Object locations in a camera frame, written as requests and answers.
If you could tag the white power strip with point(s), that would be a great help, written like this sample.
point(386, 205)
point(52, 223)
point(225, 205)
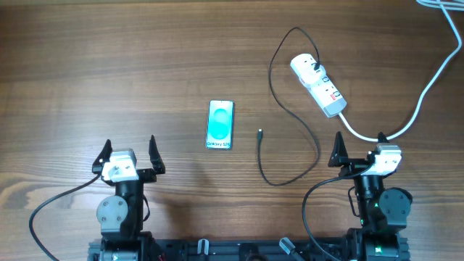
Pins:
point(324, 92)

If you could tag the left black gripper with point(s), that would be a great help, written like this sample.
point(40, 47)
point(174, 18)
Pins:
point(147, 175)

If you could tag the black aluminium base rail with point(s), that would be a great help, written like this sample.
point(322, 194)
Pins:
point(180, 250)

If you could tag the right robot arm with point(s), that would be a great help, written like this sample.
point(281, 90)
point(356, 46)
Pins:
point(382, 211)

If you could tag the Galaxy smartphone teal screen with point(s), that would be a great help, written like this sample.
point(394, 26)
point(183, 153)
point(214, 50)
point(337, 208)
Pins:
point(220, 124)

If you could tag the white USB charger plug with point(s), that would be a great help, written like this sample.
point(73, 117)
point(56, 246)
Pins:
point(309, 75)

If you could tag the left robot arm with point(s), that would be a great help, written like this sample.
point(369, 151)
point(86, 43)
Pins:
point(122, 216)

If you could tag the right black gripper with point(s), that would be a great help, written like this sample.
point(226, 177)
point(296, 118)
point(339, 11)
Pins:
point(340, 157)

